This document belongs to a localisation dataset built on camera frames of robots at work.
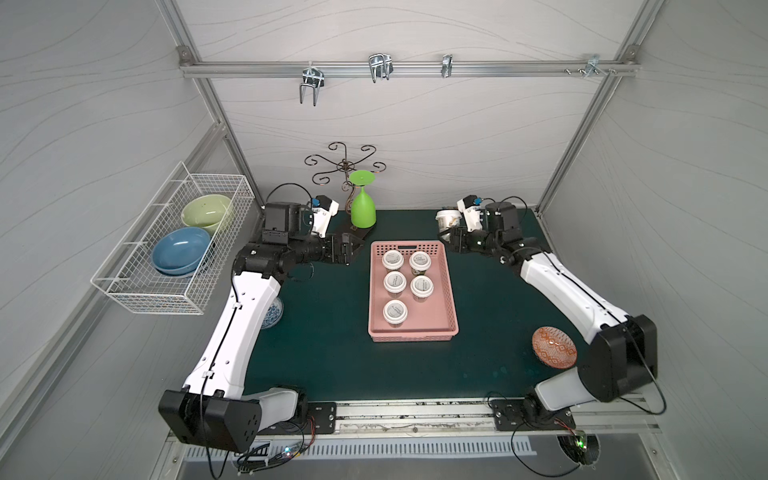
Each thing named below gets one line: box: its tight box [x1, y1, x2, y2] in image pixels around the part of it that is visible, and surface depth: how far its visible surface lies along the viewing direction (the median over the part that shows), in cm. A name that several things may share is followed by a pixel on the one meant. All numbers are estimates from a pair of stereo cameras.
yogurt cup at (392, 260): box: [382, 250, 404, 271], surface depth 98 cm
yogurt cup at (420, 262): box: [409, 251, 432, 276], surface depth 98 cm
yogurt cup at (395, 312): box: [383, 299, 408, 328], surface depth 87 cm
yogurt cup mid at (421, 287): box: [410, 275, 435, 303], surface depth 92 cm
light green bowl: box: [181, 194, 231, 236], surface depth 73 cm
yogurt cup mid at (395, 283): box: [383, 270, 407, 299], surface depth 93 cm
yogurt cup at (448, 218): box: [435, 209, 462, 242], surface depth 80 cm
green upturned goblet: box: [349, 170, 377, 229], surface depth 91 cm
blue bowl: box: [151, 227, 211, 275], surface depth 65 cm
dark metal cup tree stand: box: [304, 142, 387, 241], surface depth 92 cm
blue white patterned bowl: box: [262, 297, 284, 330], surface depth 92 cm
